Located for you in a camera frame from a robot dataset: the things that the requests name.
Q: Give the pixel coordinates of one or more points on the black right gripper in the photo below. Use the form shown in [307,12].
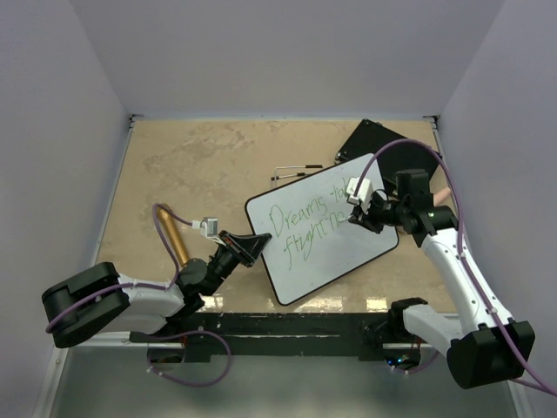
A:
[365,219]

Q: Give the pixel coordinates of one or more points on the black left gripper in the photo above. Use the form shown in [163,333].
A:
[244,249]

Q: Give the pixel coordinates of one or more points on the white whiteboard black frame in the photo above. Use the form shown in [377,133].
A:
[310,248]

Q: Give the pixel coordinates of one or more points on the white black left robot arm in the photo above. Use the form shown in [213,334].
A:
[101,300]

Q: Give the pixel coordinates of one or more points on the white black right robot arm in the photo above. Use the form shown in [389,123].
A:
[487,344]

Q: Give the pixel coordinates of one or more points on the pink beige cylinder toy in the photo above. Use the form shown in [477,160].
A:
[441,196]

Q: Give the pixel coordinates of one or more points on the black ribbed board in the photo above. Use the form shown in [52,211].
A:
[369,137]

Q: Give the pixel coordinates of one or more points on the gold toy microphone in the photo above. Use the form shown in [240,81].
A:
[172,233]

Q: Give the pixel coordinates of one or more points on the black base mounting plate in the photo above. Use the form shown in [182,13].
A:
[361,335]

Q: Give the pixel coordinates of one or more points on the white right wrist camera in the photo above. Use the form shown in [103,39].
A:
[359,192]

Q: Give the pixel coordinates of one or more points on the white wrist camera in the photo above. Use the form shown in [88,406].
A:
[208,228]
[359,192]

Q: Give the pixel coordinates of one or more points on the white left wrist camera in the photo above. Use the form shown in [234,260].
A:
[208,228]

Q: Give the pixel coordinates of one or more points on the black wire whiteboard stand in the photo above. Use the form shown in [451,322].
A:
[292,171]

